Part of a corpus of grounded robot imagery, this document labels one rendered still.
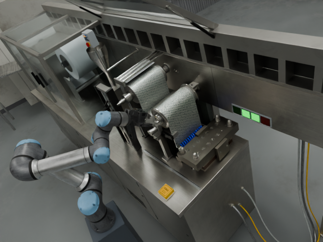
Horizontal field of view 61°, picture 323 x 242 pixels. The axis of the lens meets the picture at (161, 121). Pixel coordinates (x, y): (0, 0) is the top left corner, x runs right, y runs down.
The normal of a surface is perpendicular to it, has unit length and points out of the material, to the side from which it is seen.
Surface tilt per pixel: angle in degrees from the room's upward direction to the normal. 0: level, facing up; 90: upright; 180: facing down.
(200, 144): 0
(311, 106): 90
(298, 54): 90
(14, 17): 90
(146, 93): 92
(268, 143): 0
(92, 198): 7
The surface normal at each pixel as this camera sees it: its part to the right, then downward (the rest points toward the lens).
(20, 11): 0.47, 0.47
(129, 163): -0.28, -0.72
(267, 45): -0.71, 0.60
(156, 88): 0.66, 0.37
